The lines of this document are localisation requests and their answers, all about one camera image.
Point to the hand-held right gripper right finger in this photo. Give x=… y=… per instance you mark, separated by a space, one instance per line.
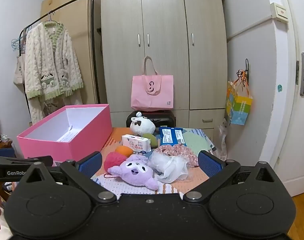
x=210 y=165

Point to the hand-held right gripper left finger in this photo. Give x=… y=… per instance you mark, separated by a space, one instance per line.
x=90 y=163

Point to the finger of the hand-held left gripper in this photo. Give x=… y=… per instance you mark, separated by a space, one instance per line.
x=17 y=161

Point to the red pompom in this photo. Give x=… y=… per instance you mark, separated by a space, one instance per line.
x=113 y=160

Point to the pink cardboard box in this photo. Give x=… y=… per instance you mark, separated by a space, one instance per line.
x=87 y=135

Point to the floral pink scrunchie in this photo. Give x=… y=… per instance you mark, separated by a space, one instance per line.
x=182 y=152

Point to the orange ball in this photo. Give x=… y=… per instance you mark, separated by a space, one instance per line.
x=124 y=151

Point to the white mesh bath pouf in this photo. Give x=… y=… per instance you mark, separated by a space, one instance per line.
x=167 y=170

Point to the purple plush toy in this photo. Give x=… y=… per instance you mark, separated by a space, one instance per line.
x=134 y=172

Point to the blue wet wipes pack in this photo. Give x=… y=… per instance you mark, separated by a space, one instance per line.
x=172 y=135

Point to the white tissue pack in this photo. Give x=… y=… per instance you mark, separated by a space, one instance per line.
x=135 y=143

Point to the white plush toy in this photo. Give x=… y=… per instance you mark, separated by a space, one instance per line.
x=142 y=126

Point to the blue container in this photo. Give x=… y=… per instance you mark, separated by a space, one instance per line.
x=3 y=152

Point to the clear plastic bag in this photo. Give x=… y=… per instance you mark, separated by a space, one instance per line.
x=224 y=135

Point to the colourful paper gift bag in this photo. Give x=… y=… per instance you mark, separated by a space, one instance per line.
x=239 y=107

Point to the black suitcase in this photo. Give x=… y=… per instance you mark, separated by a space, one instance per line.
x=164 y=120

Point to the beige canvas tote bag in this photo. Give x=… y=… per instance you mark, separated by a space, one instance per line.
x=19 y=72

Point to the pink tote bag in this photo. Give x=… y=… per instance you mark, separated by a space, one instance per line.
x=152 y=90

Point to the white door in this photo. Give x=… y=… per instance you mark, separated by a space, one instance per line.
x=301 y=130

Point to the cream and green fleece robe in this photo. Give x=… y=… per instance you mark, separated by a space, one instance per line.
x=52 y=60

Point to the black metal clothes rack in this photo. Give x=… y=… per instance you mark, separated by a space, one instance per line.
x=92 y=30

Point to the tall beige cabinet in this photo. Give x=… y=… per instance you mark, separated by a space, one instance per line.
x=82 y=30

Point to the beige three-door wardrobe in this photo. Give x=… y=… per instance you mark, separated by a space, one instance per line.
x=167 y=17

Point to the small blue wall sticker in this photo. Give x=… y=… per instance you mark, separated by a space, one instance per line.
x=280 y=88

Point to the white light switch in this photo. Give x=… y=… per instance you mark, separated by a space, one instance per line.
x=280 y=12

